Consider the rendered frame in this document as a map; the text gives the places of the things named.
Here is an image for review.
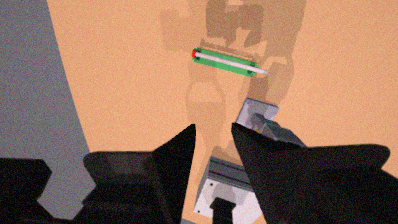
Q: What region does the grey pin with red cap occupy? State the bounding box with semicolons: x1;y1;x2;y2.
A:
192;49;268;75

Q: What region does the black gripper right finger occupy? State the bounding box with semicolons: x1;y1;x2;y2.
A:
231;122;391;224

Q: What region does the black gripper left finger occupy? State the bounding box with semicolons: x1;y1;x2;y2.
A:
83;124;196;224

